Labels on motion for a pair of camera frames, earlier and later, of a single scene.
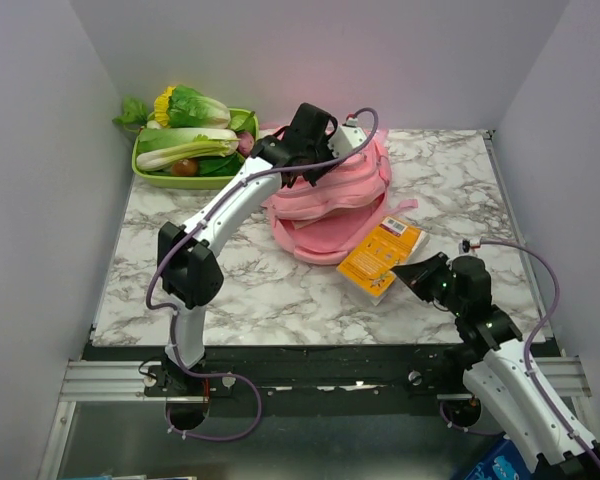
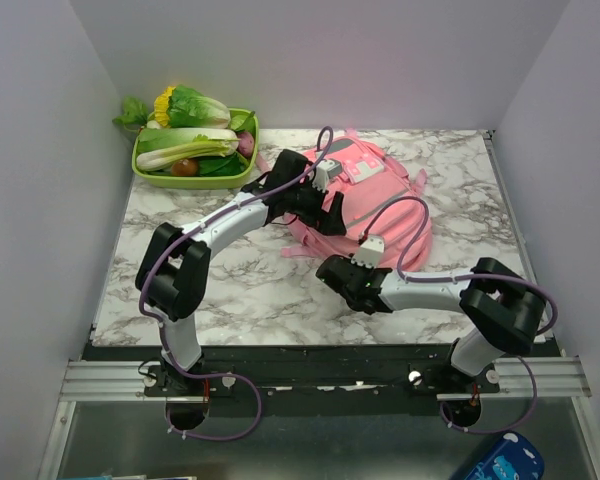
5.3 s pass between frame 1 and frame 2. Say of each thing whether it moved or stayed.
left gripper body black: moved
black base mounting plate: stayed
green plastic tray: stayed
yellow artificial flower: stayed
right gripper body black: moved
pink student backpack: moved
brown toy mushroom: stayed
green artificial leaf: stayed
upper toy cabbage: stayed
